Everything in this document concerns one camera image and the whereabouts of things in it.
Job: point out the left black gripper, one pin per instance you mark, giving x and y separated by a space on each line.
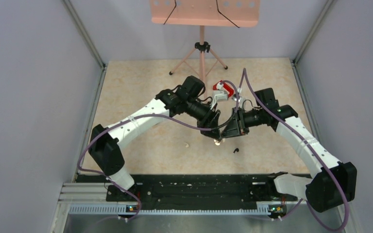
211 121

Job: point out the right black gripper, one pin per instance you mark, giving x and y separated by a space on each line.
236 126

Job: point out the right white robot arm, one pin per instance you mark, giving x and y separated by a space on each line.
331 181

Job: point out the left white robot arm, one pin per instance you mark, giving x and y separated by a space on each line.
107 142

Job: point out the red plastic box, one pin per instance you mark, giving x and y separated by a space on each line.
226 86

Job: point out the pink music stand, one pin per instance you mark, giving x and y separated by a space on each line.
204 13

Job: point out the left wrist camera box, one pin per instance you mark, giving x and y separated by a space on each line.
215 99

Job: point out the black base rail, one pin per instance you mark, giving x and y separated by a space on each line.
200 192

